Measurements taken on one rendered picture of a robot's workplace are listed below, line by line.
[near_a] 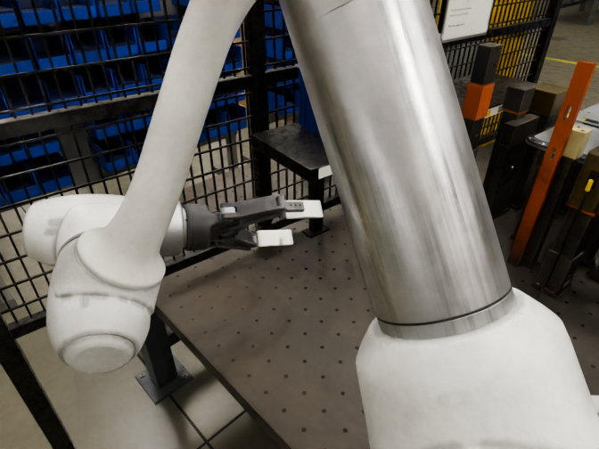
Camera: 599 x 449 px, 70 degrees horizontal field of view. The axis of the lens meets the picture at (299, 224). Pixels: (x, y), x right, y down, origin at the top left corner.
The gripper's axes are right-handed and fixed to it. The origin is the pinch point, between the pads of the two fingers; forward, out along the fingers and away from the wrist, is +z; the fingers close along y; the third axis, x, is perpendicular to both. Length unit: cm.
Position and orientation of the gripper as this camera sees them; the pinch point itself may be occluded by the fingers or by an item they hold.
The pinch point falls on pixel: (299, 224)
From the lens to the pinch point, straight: 75.7
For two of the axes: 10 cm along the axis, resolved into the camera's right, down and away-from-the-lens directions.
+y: -3.7, 3.7, 8.5
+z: 9.1, -0.2, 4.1
